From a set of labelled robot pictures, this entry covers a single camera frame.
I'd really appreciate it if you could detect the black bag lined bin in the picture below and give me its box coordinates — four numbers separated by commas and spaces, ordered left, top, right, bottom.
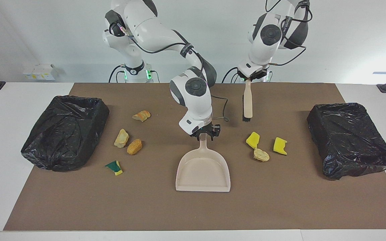
21, 95, 110, 172
306, 102, 386, 181

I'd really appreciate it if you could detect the white socket box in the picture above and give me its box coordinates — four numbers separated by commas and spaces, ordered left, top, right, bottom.
23, 64, 59, 81

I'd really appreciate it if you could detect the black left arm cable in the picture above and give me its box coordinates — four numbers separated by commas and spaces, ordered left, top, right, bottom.
265, 0, 312, 66

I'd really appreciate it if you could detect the beige plastic dustpan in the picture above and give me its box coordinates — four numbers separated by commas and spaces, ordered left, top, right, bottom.
175, 133, 231, 193

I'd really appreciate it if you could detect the beige orange bread piece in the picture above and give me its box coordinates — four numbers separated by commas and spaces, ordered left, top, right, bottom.
253, 148, 270, 162

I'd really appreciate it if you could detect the brown table mat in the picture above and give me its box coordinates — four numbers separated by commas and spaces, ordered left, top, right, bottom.
4, 83, 386, 231

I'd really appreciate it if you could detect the beige hand brush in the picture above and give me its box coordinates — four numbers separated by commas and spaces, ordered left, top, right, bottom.
242, 79, 254, 122

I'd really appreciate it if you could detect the black base cable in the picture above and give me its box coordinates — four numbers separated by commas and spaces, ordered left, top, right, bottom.
222, 66, 244, 83
109, 65, 127, 83

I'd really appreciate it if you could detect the black right base cable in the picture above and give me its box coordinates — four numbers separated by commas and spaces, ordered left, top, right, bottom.
109, 65, 127, 83

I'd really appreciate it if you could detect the black left base cable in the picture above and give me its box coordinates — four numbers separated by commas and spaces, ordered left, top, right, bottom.
222, 66, 244, 83

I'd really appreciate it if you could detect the green yellow sponge piece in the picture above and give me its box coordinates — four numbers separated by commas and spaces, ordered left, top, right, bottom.
105, 160, 123, 176

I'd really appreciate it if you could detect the golden brown bread roll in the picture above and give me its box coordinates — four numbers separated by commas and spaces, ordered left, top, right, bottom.
127, 139, 143, 156

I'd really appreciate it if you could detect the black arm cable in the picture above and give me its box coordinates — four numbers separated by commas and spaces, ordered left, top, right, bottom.
119, 23, 230, 123
265, 0, 312, 66

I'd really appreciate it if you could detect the orange white bread piece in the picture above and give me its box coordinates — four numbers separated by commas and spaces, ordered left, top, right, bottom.
132, 110, 151, 122

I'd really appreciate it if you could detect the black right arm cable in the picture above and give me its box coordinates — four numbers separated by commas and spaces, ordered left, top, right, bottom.
119, 23, 230, 123

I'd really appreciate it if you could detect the beige bread chunk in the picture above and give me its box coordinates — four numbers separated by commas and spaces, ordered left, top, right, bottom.
114, 129, 130, 148

